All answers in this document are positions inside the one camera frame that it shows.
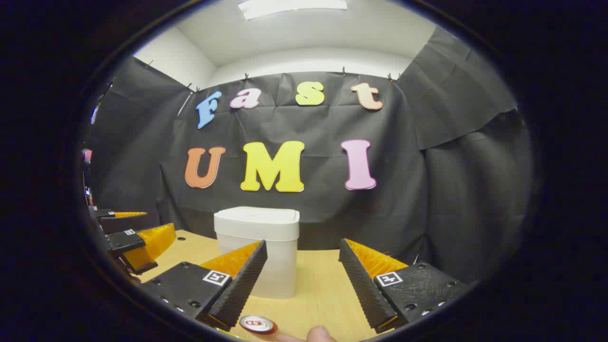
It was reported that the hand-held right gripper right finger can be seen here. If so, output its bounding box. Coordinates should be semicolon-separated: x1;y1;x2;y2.
339;238;471;334

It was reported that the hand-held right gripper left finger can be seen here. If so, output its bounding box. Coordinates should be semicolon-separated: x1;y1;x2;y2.
140;239;268;332

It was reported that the red pop can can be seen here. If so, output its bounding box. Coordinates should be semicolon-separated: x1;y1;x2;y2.
238;314;279;335

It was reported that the white desktop garbage bin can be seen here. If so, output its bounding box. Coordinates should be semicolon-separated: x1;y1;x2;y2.
214;206;300;299

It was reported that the wooden desktop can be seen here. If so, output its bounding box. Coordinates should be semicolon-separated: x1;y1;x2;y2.
138;230;395;342

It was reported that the black backdrop cloth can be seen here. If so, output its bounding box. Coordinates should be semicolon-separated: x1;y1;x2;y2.
85;26;532;285

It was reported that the ceiling light panel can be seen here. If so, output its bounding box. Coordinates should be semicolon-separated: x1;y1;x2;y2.
237;0;348;20

